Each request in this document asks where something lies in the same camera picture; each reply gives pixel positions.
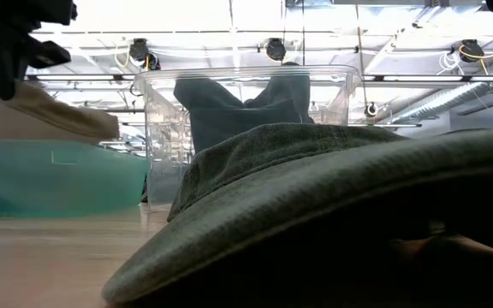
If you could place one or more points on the tan baseball cap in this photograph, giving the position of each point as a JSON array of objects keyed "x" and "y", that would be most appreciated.
[{"x": 49, "y": 120}]

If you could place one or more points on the dark green baseball cap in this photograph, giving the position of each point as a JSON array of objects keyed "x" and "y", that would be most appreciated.
[
  {"x": 293, "y": 179},
  {"x": 216, "y": 115}
]

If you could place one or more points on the translucent green tray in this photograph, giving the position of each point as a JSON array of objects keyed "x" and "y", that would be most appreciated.
[{"x": 58, "y": 188}]

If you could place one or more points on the clear plastic bin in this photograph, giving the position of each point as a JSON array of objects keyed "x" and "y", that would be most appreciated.
[{"x": 161, "y": 128}]

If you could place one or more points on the small black ceiling reel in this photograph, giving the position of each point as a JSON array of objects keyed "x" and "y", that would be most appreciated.
[{"x": 371, "y": 109}]

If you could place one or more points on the silver ventilation duct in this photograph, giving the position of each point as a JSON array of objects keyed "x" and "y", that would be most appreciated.
[{"x": 443, "y": 100}]

